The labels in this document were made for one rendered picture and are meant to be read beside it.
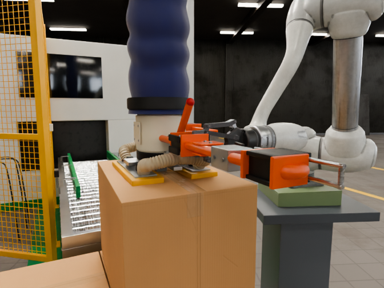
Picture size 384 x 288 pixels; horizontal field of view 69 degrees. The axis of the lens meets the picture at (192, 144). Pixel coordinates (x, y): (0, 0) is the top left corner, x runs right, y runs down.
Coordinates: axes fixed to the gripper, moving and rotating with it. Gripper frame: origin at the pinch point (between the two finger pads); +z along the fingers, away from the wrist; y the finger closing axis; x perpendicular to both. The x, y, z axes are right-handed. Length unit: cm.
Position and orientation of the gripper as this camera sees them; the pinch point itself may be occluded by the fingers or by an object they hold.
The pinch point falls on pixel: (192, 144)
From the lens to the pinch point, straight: 77.5
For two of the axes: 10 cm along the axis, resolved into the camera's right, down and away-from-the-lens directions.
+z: -9.0, 0.5, -4.3
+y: 0.0, 9.9, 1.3
